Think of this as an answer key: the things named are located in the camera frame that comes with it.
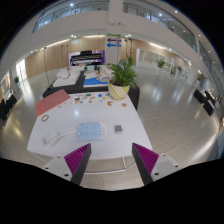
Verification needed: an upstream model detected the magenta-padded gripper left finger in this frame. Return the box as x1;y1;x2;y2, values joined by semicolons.
41;143;93;186

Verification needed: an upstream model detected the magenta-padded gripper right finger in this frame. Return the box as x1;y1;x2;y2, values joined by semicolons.
131;142;184;186

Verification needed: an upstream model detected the small grey charger block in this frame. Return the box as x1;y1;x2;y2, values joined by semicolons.
114;124;124;135

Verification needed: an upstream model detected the light blue power strip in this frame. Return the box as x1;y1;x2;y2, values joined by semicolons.
75;121;109;141

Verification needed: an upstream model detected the salmon pink flat mat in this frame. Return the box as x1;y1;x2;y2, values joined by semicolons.
35;88;72;118

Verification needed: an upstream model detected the sheet of colourful stickers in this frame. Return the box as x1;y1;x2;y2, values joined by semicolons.
70;92;111;105

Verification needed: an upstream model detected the black low table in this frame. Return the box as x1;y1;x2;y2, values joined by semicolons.
42;71;141;111

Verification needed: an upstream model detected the green plant in striped pot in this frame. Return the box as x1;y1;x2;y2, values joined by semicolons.
107;60;138;101

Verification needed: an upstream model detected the blue and white display model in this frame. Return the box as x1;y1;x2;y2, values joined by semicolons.
82;64;114;88

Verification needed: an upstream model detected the group of black chairs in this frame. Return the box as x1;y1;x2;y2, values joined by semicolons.
193;88;217;116
0;93;18;121

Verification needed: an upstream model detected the small potted plant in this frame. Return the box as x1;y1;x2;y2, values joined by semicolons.
13;76;20;93
155;58;167;69

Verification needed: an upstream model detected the black piano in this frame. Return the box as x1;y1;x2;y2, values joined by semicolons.
68;49;105;67

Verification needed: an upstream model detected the purple arrow sign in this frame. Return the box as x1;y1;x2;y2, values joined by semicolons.
106;37;123;43

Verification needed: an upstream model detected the white power strip cable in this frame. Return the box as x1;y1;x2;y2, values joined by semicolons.
41;129;78;147

